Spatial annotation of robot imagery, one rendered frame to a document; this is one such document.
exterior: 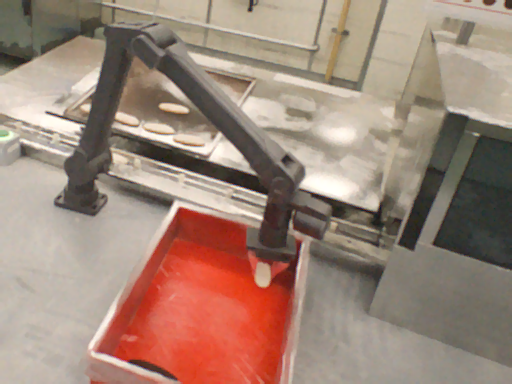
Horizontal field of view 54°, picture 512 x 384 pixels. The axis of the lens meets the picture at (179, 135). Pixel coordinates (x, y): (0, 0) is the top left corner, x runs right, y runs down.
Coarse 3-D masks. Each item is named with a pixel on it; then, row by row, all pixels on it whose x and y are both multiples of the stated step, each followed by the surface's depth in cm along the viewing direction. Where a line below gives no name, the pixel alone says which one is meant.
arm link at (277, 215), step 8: (272, 208) 98; (280, 208) 97; (288, 208) 97; (296, 208) 97; (264, 216) 101; (272, 216) 99; (280, 216) 98; (288, 216) 98; (272, 224) 99; (280, 224) 99; (288, 224) 100
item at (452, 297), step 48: (432, 48) 128; (432, 96) 104; (480, 96) 92; (432, 144) 88; (384, 192) 141; (432, 192) 129; (384, 240) 112; (432, 240) 93; (384, 288) 102; (432, 288) 98; (480, 288) 94; (432, 336) 102; (480, 336) 97
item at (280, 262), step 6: (258, 252) 102; (264, 252) 102; (270, 252) 102; (264, 258) 103; (270, 258) 102; (276, 258) 102; (282, 258) 103; (288, 258) 103; (276, 264) 108; (282, 264) 103; (288, 264) 103; (276, 270) 105
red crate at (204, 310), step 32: (192, 256) 116; (224, 256) 117; (160, 288) 106; (192, 288) 107; (224, 288) 108; (256, 288) 109; (288, 288) 110; (160, 320) 98; (192, 320) 99; (224, 320) 100; (256, 320) 101; (128, 352) 91; (160, 352) 92; (192, 352) 92; (224, 352) 93; (256, 352) 94
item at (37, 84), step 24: (72, 48) 239; (96, 48) 243; (24, 72) 206; (48, 72) 209; (72, 72) 211; (0, 96) 183; (24, 96) 185; (48, 96) 187; (48, 120) 170; (120, 144) 160; (144, 168) 149; (192, 168) 152; (216, 168) 153; (384, 168) 165; (216, 192) 141; (264, 192) 144; (336, 216) 137; (360, 216) 139; (360, 240) 129
